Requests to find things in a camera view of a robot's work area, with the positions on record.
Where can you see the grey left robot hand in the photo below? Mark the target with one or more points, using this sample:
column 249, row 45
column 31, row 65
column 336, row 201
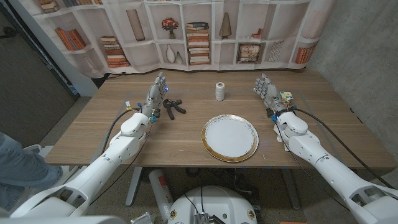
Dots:
column 154, row 98

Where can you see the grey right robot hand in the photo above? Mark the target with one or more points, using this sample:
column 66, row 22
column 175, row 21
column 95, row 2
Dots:
column 272, row 95

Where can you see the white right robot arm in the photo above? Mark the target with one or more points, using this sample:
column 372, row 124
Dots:
column 329, row 171

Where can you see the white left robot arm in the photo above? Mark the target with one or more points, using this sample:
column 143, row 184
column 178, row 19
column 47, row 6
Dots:
column 102, row 165

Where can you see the multicoloured rubik's cube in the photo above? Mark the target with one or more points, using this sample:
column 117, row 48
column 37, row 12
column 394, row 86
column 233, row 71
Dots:
column 287, row 97

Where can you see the black spring clamp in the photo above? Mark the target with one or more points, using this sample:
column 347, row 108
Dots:
column 170, row 109

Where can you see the white thread spool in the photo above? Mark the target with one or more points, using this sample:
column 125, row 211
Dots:
column 220, row 91

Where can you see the gold-rimmed white paper plate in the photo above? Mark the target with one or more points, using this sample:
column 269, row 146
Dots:
column 230, row 138

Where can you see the printed bookshelf backdrop cloth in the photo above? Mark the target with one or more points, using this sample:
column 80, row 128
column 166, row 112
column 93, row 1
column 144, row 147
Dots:
column 199, row 59

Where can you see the grey table leg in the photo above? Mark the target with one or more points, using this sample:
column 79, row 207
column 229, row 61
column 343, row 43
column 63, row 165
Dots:
column 133, row 186
column 292, row 189

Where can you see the white cylinder with red label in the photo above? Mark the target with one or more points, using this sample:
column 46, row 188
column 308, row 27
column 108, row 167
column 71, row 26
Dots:
column 160, row 189

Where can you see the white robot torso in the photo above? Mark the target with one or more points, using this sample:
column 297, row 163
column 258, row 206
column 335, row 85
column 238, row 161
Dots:
column 214, row 202

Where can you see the metal heat sink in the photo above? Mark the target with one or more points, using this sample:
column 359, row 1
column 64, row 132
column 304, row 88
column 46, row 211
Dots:
column 201, row 218

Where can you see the person in jeans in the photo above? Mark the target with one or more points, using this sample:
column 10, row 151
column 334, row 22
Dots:
column 21, row 168

